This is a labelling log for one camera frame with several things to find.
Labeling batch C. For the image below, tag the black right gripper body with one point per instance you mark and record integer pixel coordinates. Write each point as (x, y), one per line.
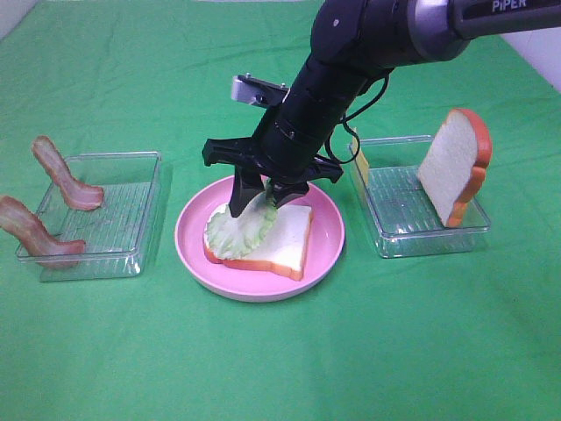
(283, 147)

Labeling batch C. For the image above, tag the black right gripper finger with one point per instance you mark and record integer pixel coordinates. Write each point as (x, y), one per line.
(246, 185)
(283, 193)

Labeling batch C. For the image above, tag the green lettuce leaf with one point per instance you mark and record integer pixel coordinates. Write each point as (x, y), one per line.
(230, 238)

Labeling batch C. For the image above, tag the toast bread slice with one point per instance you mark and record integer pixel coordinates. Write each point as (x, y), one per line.
(284, 250)
(454, 168)

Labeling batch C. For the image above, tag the bacon strip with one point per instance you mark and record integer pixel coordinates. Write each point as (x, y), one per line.
(76, 194)
(18, 221)

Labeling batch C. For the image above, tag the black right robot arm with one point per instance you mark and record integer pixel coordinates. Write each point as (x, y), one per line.
(353, 45)

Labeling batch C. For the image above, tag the pink round plate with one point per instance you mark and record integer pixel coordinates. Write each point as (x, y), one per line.
(326, 241)

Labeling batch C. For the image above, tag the yellow cheese slice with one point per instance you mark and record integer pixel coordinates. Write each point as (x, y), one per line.
(361, 162)

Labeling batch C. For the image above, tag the clear right plastic tray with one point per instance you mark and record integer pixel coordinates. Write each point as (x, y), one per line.
(401, 218)

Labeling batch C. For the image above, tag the clear plastic tray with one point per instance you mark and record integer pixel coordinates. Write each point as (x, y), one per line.
(401, 218)
(118, 235)

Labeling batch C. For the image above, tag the clear left plastic tray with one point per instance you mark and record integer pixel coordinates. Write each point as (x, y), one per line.
(118, 235)

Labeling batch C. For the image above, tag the upright toast bread slice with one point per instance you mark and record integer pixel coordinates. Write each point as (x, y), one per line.
(454, 168)

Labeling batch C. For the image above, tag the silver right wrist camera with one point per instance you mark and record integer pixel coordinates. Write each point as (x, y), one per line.
(257, 92)

